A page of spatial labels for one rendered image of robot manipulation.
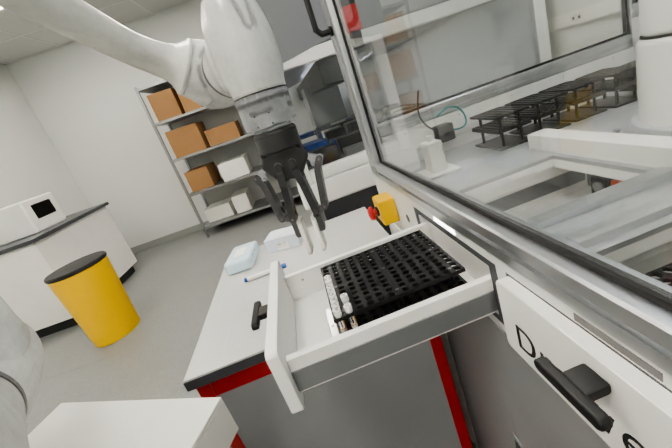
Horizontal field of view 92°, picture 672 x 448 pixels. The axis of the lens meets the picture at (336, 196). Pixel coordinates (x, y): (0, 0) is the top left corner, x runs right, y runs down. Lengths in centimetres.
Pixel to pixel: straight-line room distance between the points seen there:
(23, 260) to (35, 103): 247
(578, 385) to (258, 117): 50
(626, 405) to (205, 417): 52
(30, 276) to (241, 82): 358
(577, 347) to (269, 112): 47
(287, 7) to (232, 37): 84
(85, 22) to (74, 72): 489
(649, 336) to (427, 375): 66
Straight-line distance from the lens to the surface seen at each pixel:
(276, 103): 54
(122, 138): 530
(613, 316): 39
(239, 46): 54
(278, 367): 50
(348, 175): 137
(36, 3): 59
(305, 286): 73
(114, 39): 65
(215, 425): 64
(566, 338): 42
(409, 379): 95
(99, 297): 311
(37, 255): 386
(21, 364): 71
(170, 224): 536
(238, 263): 118
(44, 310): 410
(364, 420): 100
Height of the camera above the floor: 122
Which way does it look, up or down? 17 degrees down
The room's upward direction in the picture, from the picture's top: 19 degrees counter-clockwise
